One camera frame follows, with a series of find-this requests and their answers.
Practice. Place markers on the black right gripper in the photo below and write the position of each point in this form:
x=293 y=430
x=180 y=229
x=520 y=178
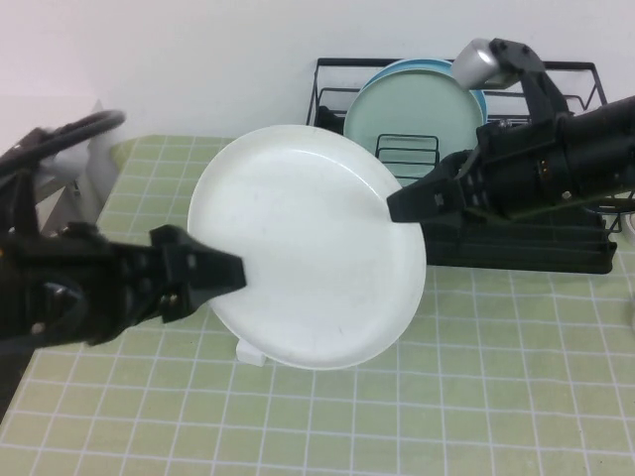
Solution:
x=516 y=168

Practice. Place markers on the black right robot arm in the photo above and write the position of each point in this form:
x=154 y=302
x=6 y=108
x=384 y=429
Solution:
x=605 y=144

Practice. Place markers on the white side table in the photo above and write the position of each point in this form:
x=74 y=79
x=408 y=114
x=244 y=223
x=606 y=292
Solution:
x=20 y=111

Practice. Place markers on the small metal bracket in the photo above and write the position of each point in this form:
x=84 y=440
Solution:
x=76 y=188

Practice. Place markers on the white plate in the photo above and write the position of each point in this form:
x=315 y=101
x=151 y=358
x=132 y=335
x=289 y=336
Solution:
x=307 y=238

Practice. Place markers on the white round tape roll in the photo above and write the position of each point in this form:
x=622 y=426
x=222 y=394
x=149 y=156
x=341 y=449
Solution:
x=631 y=223

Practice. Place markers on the green checked tablecloth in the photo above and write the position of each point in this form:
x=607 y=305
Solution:
x=149 y=421

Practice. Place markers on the light green plate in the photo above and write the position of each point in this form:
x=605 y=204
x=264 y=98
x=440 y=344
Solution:
x=421 y=114

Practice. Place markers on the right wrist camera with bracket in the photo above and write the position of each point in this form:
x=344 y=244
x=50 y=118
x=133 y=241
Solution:
x=476 y=64

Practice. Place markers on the white cube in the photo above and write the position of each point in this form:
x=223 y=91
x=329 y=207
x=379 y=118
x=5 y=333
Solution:
x=248 y=354

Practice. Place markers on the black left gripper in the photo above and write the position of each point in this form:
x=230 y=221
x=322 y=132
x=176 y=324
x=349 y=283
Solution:
x=74 y=277

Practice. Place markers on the blue plate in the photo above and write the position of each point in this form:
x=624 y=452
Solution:
x=436 y=66

